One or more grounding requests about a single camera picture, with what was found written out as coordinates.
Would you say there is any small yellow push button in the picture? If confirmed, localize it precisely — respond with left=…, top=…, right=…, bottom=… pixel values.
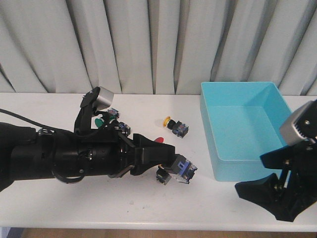
left=163, top=117, right=189, bottom=138

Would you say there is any red mushroom push button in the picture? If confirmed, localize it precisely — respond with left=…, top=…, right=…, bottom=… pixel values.
left=154, top=137, right=164, bottom=143

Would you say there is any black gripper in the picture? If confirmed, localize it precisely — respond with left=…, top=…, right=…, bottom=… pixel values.
left=76, top=131, right=178, bottom=179
left=235, top=141, right=317, bottom=221

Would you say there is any grey pleated curtain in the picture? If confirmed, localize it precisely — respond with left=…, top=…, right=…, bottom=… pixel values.
left=0, top=0, right=317, bottom=96

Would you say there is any green push button behind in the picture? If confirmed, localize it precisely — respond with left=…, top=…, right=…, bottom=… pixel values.
left=101, top=108, right=120, bottom=121

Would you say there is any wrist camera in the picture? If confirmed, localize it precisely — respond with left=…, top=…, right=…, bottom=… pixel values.
left=80, top=86, right=114, bottom=111
left=279, top=100, right=317, bottom=146

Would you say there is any light blue plastic box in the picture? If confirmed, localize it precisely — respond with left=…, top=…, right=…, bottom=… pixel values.
left=200, top=82, right=291, bottom=181

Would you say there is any yellow mushroom push button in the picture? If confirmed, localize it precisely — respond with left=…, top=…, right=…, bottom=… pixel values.
left=156, top=167, right=171, bottom=185

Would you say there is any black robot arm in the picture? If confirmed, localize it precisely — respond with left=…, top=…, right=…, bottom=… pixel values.
left=0, top=123, right=176, bottom=189

